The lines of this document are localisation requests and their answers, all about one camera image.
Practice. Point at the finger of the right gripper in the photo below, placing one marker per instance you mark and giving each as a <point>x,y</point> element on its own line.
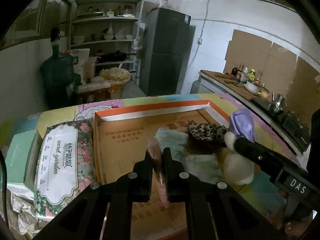
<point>269,161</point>

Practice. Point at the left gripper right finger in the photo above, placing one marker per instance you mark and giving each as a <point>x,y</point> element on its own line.
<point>181,186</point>

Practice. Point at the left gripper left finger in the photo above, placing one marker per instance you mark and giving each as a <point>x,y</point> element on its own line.
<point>136,185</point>

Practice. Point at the plush doll purple dress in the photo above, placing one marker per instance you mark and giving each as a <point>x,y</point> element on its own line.
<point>238,169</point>

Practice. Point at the pink pouch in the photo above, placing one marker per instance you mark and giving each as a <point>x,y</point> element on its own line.
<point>155,153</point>

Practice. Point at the leopard print cloth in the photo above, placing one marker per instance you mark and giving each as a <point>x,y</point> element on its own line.
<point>205,138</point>

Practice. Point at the cream floral cloth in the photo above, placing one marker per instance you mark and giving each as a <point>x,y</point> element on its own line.
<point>26,218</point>

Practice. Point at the green floral tissue pack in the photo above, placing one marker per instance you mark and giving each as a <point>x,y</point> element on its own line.
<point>176,141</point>

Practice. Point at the orange rimmed cardboard tray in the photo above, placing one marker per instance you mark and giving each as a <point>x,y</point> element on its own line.
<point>212,211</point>

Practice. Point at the steel kettle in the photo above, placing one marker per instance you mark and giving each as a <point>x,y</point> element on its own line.
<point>278,103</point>

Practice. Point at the white bowl on counter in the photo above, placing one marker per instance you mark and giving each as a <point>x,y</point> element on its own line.
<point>252,87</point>

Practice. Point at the large floral tissue pack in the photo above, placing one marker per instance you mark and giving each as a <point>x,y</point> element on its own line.
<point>65,167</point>

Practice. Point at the condiment bottles group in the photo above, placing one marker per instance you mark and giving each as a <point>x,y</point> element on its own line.
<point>243,74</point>

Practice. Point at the kitchen counter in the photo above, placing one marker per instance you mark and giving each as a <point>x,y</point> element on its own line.
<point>284,124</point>

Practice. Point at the yellow woven bag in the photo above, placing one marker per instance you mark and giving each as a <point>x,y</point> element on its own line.
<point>116,75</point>

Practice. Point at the mint green box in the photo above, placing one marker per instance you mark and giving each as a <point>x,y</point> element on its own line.
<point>21,161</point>

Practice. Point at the dark refrigerator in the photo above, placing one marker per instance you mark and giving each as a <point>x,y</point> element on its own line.
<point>164,44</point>

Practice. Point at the metal shelving rack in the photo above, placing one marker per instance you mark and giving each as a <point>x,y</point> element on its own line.
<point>110,29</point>

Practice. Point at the glass jar red lid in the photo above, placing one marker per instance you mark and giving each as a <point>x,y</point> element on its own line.
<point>162,3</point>

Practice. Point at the cardboard wall sheets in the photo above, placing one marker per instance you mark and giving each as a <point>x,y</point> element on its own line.
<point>283,71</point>

